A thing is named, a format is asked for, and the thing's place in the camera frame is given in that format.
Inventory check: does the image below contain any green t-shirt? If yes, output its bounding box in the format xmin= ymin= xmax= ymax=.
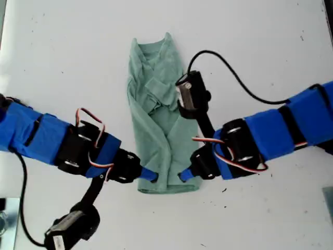
xmin=126 ymin=32 xmax=203 ymax=195

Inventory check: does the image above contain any red white servo wire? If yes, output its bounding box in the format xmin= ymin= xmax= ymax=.
xmin=191 ymin=135 xmax=269 ymax=173
xmin=74 ymin=107 xmax=116 ymax=183

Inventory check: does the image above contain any black camera cable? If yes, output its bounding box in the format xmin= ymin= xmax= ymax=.
xmin=187 ymin=49 xmax=291 ymax=104
xmin=12 ymin=152 xmax=47 ymax=247

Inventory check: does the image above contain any black camera stalk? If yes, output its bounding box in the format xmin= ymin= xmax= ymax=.
xmin=80 ymin=173 xmax=111 ymax=209
xmin=194 ymin=109 xmax=216 ymax=141

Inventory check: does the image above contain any black camera box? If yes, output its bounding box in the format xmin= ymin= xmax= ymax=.
xmin=44 ymin=202 xmax=101 ymax=250
xmin=175 ymin=69 xmax=212 ymax=120

